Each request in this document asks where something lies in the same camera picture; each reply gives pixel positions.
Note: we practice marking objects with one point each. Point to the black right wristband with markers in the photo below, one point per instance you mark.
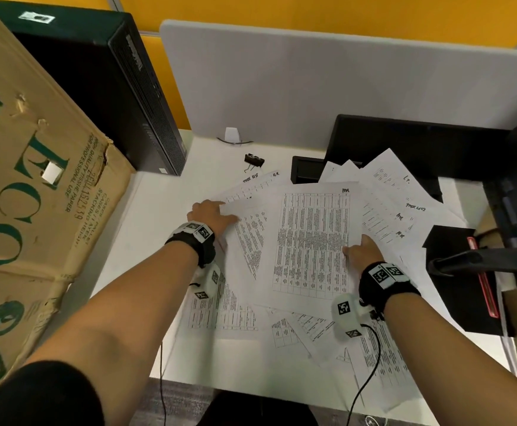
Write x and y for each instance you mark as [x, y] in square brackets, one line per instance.
[374, 292]

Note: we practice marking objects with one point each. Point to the single printed paper sheet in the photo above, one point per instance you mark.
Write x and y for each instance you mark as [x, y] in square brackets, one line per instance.
[307, 244]
[254, 190]

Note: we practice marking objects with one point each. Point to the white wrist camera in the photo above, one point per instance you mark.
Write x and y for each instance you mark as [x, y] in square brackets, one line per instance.
[207, 283]
[351, 317]

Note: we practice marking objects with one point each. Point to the black folder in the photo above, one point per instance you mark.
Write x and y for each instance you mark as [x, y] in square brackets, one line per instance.
[453, 306]

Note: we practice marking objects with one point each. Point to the person's black shirt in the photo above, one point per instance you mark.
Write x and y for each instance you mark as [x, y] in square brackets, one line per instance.
[41, 394]

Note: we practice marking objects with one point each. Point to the brown cardboard box green print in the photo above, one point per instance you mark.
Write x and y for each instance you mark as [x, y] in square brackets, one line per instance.
[18, 195]

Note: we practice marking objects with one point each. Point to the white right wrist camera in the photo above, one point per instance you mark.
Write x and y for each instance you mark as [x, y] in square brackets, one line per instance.
[351, 317]

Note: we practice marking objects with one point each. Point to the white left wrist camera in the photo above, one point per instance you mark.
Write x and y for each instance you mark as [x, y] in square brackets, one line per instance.
[207, 283]

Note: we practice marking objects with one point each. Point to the person's right hand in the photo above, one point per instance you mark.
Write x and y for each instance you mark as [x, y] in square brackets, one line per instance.
[365, 255]

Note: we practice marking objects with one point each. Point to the black wristband with markers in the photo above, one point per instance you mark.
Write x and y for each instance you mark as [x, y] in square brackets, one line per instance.
[192, 244]
[374, 292]

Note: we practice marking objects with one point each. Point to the red pen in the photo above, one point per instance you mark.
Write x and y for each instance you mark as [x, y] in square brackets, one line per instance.
[489, 297]

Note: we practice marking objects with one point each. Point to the person's right forearm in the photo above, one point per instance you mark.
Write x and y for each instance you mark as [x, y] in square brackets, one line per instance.
[453, 359]

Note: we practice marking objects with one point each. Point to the pile of printed papers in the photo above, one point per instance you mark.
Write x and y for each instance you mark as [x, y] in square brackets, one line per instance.
[223, 310]

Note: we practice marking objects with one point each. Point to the black computer tower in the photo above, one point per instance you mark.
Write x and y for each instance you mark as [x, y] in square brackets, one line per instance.
[85, 84]

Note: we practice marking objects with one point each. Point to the grey desk divider panel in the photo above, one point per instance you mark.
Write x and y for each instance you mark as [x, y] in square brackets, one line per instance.
[285, 84]

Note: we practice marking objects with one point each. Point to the black binder clip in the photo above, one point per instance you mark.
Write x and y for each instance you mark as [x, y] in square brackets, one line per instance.
[255, 160]

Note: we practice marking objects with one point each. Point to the person's left forearm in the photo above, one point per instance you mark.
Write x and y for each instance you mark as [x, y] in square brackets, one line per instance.
[107, 323]

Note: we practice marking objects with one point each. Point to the black monitor base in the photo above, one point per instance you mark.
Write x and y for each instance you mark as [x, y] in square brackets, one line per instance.
[418, 141]

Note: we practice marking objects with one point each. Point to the black left wristband with markers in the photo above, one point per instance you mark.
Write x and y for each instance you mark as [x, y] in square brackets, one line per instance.
[192, 244]

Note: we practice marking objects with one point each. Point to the person's left hand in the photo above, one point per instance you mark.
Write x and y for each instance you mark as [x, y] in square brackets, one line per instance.
[209, 215]

